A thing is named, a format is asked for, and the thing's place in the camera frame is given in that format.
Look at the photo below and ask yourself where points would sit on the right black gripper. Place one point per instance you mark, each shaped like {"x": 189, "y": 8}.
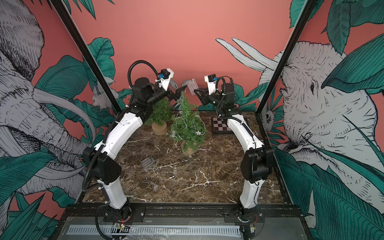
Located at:
{"x": 206, "y": 97}

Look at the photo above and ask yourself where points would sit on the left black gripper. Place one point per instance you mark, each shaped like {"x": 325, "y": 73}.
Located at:
{"x": 177, "y": 94}

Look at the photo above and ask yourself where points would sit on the clear string light battery box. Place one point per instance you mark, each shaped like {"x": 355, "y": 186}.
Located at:
{"x": 191, "y": 84}

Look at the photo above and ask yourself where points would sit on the mini christmas tree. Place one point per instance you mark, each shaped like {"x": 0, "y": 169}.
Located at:
{"x": 187, "y": 127}
{"x": 159, "y": 117}

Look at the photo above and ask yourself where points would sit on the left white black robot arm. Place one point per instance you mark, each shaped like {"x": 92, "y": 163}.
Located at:
{"x": 102, "y": 170}

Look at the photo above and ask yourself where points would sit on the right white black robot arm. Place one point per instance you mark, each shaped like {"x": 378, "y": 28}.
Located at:
{"x": 257, "y": 161}

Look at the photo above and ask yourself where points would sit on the small chessboard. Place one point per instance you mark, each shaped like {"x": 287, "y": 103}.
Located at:
{"x": 220, "y": 127}

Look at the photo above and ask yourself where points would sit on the white perforated strip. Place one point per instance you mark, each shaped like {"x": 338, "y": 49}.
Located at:
{"x": 226, "y": 231}

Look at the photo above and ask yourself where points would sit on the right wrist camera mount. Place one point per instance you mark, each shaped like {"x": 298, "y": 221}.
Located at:
{"x": 211, "y": 83}

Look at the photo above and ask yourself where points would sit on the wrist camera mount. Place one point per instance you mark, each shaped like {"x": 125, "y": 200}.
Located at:
{"x": 211, "y": 83}
{"x": 164, "y": 78}

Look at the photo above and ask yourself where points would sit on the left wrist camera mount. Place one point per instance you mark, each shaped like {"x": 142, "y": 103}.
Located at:
{"x": 164, "y": 78}

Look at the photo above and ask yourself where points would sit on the black right frame post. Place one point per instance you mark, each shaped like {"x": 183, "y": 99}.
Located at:
{"x": 304, "y": 16}

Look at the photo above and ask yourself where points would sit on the black frame post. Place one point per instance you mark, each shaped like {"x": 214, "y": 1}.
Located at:
{"x": 304, "y": 16}
{"x": 63, "y": 13}

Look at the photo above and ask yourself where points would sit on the black left frame post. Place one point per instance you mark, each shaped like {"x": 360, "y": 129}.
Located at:
{"x": 63, "y": 13}

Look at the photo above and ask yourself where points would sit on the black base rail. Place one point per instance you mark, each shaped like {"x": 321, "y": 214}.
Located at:
{"x": 139, "y": 212}

